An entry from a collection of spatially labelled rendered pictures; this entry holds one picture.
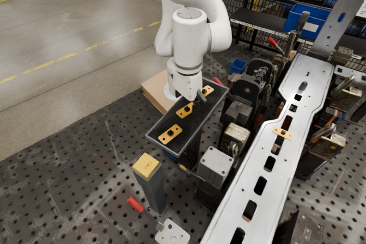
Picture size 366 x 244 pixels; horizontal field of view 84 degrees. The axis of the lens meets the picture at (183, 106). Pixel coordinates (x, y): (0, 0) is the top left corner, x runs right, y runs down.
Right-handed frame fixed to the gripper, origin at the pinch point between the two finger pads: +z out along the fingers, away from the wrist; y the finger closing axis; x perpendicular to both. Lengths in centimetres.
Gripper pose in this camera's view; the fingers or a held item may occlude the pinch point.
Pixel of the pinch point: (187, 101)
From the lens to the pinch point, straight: 73.0
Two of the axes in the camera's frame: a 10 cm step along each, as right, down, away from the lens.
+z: 0.0, 6.5, 7.6
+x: 7.7, -4.9, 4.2
